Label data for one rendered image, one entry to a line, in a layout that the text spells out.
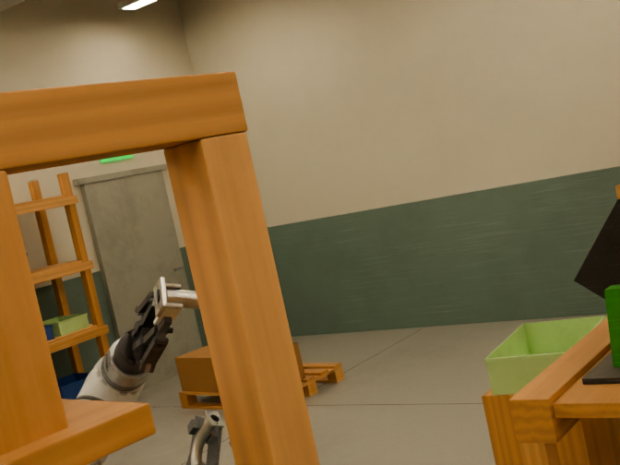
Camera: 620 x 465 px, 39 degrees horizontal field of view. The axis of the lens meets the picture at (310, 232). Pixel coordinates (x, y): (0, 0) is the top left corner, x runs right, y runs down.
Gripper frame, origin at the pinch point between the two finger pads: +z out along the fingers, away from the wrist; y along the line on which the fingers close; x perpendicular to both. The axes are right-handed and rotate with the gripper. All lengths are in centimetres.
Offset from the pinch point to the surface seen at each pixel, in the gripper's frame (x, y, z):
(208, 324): -0.3, -12.7, 17.5
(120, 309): 182, 340, -618
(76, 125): -25.0, 1.3, 41.1
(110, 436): -18.8, -33.9, 27.8
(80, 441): -23, -35, 29
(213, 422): 41, 12, -83
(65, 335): 112, 274, -550
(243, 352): 3.0, -18.7, 20.7
